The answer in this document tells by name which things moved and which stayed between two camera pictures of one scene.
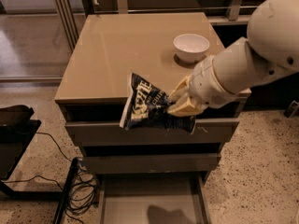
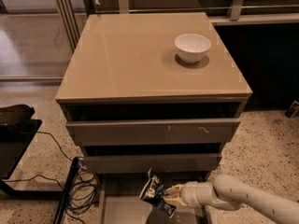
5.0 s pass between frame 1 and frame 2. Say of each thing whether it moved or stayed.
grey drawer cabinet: stayed
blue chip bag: moved
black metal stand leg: stayed
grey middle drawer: stayed
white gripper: moved
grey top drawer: stayed
